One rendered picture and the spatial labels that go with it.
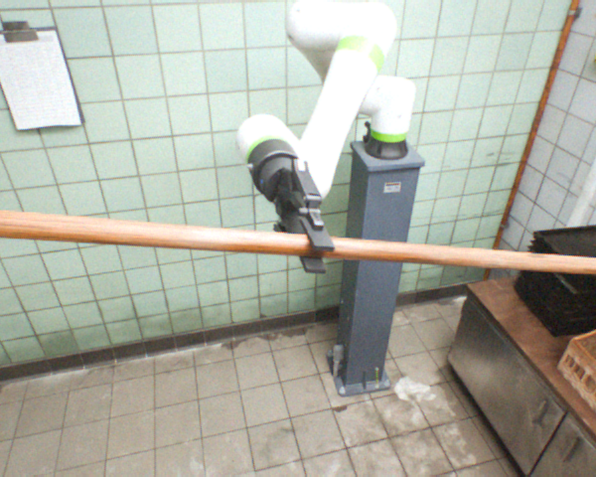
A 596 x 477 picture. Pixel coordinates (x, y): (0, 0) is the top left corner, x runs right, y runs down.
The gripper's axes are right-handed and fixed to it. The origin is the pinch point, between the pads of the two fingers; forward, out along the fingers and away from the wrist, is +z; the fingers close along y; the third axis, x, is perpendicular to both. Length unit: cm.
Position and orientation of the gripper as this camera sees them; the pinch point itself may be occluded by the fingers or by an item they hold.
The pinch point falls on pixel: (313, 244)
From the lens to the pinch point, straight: 62.2
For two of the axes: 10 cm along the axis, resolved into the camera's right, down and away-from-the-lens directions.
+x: -9.3, -0.7, -3.5
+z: 2.5, 5.7, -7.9
